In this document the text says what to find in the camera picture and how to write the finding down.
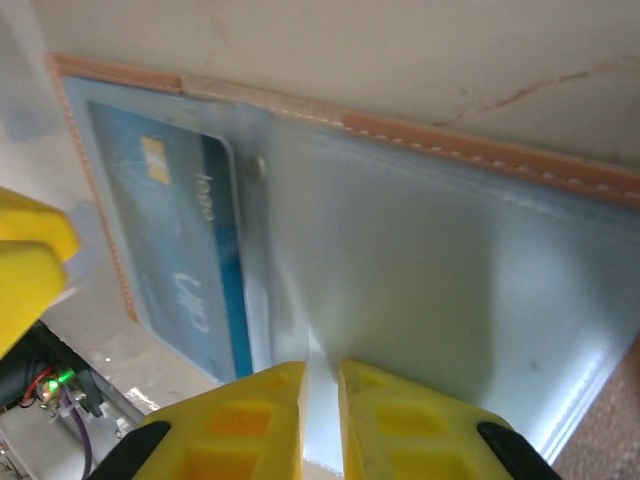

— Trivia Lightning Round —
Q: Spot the black controller board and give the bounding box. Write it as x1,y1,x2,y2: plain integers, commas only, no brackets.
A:
0,322,101,419

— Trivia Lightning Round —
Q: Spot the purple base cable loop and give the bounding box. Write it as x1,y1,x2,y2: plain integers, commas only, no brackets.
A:
58,392,96,480

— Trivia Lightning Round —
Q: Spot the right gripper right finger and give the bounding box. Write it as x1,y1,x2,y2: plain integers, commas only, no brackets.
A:
338,358,564,480

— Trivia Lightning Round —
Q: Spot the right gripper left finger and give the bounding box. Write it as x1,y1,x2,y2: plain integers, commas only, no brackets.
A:
89,359,307,480

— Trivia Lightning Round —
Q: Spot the blue VIP credit card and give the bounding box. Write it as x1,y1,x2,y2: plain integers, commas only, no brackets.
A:
87,99,254,384

